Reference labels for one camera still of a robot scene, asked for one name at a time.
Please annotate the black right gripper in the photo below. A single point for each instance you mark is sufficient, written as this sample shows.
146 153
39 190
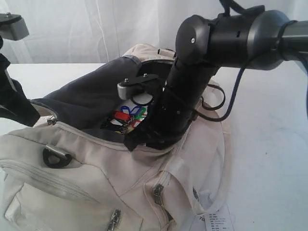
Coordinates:
169 121

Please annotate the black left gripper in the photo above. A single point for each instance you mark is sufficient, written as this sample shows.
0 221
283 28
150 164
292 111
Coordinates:
13 103

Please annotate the cream fabric duffel bag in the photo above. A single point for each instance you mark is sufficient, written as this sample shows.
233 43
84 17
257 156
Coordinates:
65 173

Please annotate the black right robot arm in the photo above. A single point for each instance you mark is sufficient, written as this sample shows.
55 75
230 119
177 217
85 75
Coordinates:
251 38

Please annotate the white paper hang tag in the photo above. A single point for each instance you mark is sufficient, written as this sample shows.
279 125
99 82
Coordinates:
218 221

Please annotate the colourful plastic key tags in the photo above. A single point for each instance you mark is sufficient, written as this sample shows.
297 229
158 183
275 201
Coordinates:
125 119

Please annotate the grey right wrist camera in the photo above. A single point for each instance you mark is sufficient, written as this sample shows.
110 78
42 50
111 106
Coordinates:
131 87

